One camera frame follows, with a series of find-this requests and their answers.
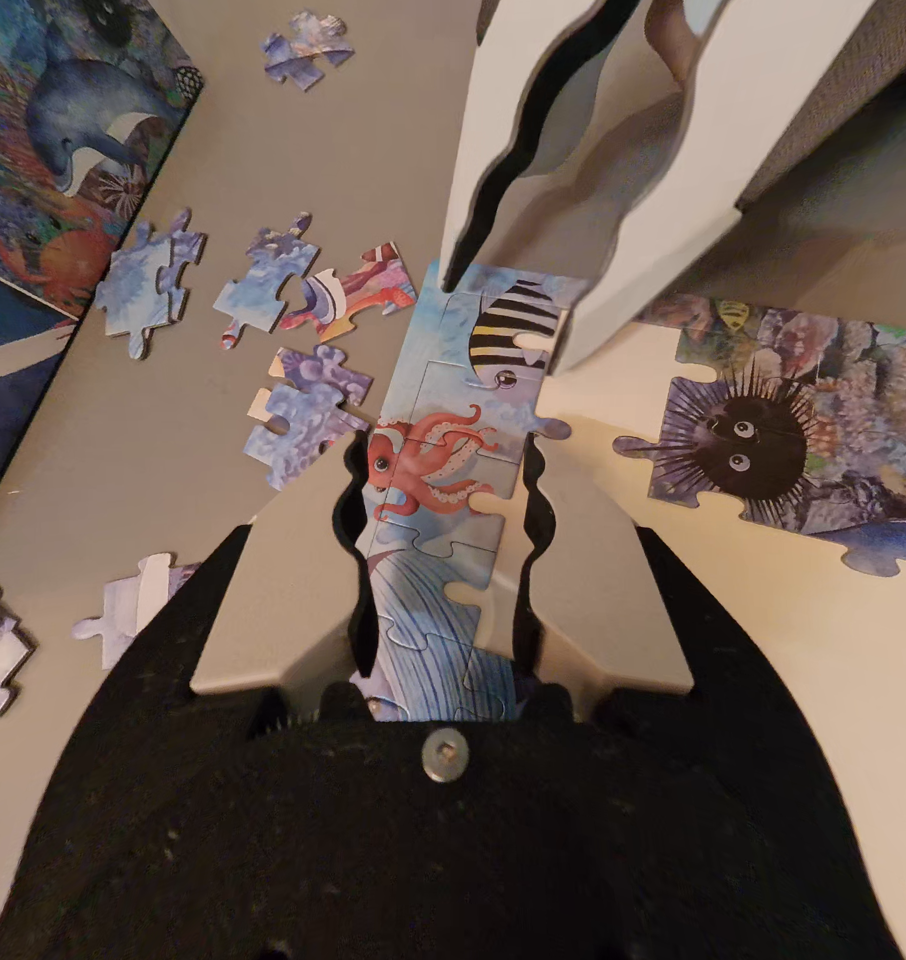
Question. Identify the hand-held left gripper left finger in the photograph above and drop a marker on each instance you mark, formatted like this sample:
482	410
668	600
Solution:
288	600

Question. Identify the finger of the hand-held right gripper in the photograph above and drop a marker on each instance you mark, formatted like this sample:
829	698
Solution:
505	90
760	97

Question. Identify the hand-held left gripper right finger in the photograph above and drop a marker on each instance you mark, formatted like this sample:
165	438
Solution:
610	600

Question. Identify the ocean jigsaw puzzle board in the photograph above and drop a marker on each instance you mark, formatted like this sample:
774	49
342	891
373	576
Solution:
723	600

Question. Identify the striped fish puzzle piece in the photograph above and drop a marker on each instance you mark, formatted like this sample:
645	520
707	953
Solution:
513	322

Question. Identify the pink orange clownfish puzzle piece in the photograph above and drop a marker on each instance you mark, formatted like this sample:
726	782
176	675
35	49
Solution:
363	289

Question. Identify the person's right hand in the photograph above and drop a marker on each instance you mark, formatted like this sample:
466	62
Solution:
667	41

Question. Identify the white patch blue puzzle piece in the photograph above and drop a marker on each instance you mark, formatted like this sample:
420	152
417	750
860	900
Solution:
130	607

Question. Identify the pink lined coral puzzle piece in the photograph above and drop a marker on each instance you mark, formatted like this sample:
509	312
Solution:
321	34

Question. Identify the purple blue puzzle piece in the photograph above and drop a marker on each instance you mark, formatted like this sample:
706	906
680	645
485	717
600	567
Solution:
291	64

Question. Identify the pile of loose puzzle pieces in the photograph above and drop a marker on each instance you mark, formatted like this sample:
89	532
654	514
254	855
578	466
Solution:
145	285

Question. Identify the illustrated puzzle box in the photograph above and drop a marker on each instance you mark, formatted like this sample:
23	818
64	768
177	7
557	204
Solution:
62	112

